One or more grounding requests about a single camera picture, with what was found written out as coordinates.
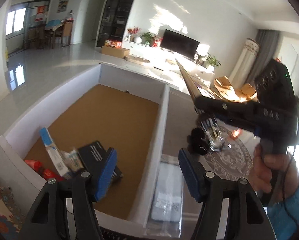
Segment black box with white print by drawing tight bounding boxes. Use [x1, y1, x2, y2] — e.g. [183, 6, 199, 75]
[78, 141, 124, 181]

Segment yellow lounge chair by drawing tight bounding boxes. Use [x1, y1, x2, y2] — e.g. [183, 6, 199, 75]
[214, 76, 241, 103]
[239, 84, 258, 102]

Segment red door poster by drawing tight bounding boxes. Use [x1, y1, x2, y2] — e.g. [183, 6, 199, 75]
[36, 6, 46, 22]

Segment light red snack packet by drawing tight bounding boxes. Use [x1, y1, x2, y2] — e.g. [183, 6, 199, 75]
[24, 159, 46, 174]

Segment oval wooden mat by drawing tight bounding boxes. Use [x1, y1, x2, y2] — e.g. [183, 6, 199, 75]
[125, 54, 150, 64]

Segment bag of cotton swabs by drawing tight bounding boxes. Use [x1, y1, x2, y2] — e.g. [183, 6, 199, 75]
[60, 148, 84, 173]

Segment green potted plant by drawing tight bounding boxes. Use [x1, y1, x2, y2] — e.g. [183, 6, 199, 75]
[141, 32, 156, 46]

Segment person's right hand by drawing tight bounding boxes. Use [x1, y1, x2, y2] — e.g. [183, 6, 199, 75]
[249, 144, 299, 203]

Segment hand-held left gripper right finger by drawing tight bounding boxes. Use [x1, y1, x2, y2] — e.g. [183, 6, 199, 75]
[178, 148, 272, 240]

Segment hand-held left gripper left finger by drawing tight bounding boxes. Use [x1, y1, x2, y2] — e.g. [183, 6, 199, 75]
[18, 148, 118, 240]

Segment large leafy potted plant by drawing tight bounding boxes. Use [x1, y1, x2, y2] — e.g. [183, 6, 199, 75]
[205, 53, 221, 68]

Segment wall painting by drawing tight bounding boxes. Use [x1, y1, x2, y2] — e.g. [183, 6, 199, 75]
[58, 0, 71, 13]

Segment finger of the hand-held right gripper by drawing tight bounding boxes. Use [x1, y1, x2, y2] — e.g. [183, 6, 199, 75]
[194, 96, 263, 131]
[214, 114, 261, 137]

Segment cardboard box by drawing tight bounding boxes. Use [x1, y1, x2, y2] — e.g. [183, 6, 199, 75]
[101, 46, 131, 59]

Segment person's right forearm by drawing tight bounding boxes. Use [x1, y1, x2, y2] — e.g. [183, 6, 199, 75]
[266, 169, 299, 240]

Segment white television cabinet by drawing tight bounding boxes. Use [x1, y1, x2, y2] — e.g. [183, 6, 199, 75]
[122, 40, 215, 81]

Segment dark glass display cabinet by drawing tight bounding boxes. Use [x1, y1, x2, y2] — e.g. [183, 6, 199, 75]
[97, 0, 141, 48]

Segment floral cloth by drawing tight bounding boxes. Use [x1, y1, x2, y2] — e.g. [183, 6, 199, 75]
[0, 167, 28, 240]

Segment covered standing air conditioner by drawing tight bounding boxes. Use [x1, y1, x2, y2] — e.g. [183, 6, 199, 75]
[228, 38, 260, 88]

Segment red flower arrangement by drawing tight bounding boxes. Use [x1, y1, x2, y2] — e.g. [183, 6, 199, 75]
[127, 26, 141, 42]

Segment blue white medicine box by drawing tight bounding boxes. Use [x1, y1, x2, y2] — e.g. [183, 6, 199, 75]
[39, 127, 73, 179]

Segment clear bag with slab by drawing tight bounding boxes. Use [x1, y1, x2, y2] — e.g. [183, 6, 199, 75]
[149, 154, 185, 223]

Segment black fluffy hair clip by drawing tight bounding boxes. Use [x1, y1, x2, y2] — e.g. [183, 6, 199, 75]
[187, 127, 211, 155]

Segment orange boxes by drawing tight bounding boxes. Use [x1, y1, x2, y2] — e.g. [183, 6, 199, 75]
[105, 39, 123, 49]

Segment grey curtain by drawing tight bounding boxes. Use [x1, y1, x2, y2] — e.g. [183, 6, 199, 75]
[244, 29, 280, 85]

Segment small potted plant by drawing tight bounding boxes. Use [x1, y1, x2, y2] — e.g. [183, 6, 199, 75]
[194, 52, 206, 64]

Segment large white storage box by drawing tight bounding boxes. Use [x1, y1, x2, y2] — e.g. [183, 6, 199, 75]
[0, 64, 171, 228]

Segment black television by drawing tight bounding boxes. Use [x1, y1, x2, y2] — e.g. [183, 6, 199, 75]
[160, 29, 200, 59]

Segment dining table with blue cloth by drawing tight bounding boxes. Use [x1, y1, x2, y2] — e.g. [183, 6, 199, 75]
[43, 20, 65, 48]

